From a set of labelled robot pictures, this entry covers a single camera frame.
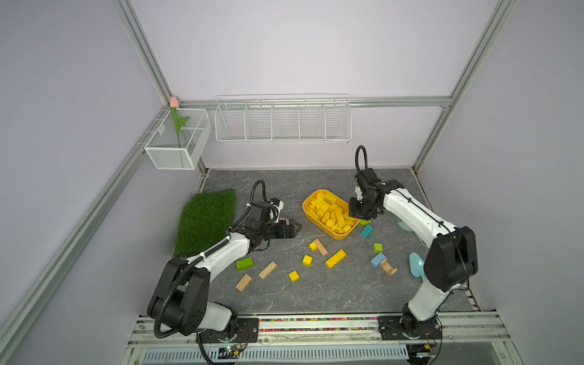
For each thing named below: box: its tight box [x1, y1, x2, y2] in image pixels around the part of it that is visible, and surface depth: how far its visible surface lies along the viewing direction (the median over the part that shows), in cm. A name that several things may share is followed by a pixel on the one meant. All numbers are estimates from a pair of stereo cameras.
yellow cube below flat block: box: [302, 254, 314, 267], surface depth 89 cm
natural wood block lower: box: [234, 272, 253, 292], surface depth 85 cm
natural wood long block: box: [257, 260, 278, 280], surface depth 88 cm
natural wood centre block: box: [314, 238, 329, 256], surface depth 93 cm
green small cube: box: [373, 242, 384, 254], surface depth 91 cm
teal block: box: [360, 224, 374, 239], surface depth 98 cm
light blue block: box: [370, 252, 387, 267], surface depth 90 cm
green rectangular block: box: [235, 257, 254, 271], surface depth 88 cm
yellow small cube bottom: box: [288, 269, 301, 283], surface depth 86 cm
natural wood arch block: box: [380, 258, 398, 277], surface depth 88 cm
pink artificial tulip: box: [169, 96, 190, 150], surface depth 91 cm
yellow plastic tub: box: [301, 189, 361, 241], surface depth 103 cm
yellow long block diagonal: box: [324, 249, 348, 270], surface depth 91 cm
